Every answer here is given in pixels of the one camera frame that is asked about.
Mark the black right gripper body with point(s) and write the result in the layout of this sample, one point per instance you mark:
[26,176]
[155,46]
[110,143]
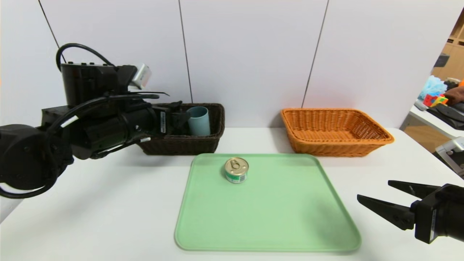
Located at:
[429,217]

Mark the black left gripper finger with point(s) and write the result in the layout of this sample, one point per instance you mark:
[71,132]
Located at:
[175,107]
[180,130]

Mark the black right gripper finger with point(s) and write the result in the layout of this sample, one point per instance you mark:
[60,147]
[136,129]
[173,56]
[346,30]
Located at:
[417,188]
[388,212]

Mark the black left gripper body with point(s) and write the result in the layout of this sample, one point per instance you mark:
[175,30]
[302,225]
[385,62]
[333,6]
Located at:
[164,121]

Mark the black pump bottle green label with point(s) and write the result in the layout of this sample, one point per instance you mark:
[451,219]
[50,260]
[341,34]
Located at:
[175,105]

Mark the light blue plastic cup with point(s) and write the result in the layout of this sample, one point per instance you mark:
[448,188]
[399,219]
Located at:
[199,123]

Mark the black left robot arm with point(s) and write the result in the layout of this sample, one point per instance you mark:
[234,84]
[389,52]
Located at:
[101,127]

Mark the dark brown wicker basket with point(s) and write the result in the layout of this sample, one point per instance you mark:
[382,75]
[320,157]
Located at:
[203,145]

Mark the orange wicker basket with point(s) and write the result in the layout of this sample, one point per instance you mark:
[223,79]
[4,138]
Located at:
[326,146]

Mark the white side table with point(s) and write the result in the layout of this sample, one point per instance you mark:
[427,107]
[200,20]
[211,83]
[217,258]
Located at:
[427,121]

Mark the black flat bag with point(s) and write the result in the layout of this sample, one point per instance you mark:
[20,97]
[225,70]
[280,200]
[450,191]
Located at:
[449,114]

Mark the colourful puzzle cube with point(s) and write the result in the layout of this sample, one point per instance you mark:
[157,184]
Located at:
[435,100]

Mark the brown cloth object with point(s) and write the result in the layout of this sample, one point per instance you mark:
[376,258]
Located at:
[456,95]

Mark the blue mesh bath sponge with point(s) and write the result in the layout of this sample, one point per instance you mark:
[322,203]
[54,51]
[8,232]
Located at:
[433,87]

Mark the light green plastic tray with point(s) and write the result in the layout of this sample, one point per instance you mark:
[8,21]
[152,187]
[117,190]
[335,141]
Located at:
[253,217]

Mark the wooden shelf cabinet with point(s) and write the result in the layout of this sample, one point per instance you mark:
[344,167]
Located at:
[455,58]

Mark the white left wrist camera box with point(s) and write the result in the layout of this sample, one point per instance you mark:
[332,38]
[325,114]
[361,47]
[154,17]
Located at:
[143,76]

